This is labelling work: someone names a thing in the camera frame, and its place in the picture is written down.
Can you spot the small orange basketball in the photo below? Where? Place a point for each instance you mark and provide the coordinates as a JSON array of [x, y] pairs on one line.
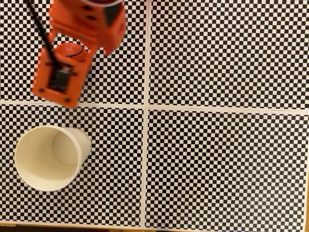
[[70, 49]]

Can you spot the white paper cup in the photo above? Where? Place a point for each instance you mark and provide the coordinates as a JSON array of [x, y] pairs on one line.
[[36, 157]]

